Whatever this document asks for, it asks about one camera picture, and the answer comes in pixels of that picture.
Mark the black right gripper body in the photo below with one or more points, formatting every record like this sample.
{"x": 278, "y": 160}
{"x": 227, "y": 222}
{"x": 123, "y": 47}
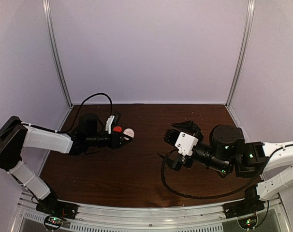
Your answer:
{"x": 181, "y": 159}

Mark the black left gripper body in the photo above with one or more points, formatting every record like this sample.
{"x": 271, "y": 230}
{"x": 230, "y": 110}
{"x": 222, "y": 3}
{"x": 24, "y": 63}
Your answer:
{"x": 113, "y": 144}

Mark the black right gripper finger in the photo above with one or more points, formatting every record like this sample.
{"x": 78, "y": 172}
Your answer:
{"x": 169, "y": 162}
{"x": 188, "y": 126}

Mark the red round earbud charging case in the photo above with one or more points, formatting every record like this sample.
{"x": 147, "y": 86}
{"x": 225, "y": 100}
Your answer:
{"x": 118, "y": 129}

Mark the white oval charging case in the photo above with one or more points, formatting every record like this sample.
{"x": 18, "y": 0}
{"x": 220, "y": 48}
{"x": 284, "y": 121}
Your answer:
{"x": 128, "y": 134}

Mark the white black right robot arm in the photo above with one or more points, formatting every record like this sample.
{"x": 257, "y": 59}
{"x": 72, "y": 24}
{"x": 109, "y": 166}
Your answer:
{"x": 268, "y": 166}

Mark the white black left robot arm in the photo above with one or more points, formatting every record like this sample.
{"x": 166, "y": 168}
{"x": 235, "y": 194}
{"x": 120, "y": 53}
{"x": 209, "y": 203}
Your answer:
{"x": 90, "y": 132}

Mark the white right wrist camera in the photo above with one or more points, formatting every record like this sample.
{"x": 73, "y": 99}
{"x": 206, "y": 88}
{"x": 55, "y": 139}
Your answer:
{"x": 182, "y": 141}

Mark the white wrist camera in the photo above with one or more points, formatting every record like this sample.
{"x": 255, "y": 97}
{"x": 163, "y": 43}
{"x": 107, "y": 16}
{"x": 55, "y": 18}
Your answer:
{"x": 182, "y": 141}
{"x": 112, "y": 121}

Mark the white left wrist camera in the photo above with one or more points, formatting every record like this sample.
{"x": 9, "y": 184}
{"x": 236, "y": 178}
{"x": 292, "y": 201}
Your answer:
{"x": 112, "y": 121}

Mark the aluminium front rail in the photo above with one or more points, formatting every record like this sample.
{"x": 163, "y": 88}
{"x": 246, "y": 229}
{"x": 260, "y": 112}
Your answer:
{"x": 95, "y": 218}

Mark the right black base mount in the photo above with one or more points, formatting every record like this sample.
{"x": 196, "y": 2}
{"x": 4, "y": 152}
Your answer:
{"x": 249, "y": 205}

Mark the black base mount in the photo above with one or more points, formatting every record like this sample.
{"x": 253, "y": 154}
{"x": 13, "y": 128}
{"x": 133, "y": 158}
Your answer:
{"x": 249, "y": 205}
{"x": 53, "y": 206}

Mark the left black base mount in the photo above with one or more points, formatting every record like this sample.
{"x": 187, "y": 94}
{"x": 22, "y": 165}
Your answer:
{"x": 53, "y": 206}

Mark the right aluminium frame post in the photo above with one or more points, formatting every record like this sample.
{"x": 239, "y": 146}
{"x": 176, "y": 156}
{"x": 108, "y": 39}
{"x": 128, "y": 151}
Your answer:
{"x": 243, "y": 48}

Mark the aluminium frame post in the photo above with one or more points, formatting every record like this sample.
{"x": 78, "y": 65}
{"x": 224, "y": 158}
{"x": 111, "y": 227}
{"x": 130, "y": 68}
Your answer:
{"x": 243, "y": 48}
{"x": 55, "y": 53}

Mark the left aluminium frame post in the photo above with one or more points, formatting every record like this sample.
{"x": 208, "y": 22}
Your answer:
{"x": 55, "y": 53}

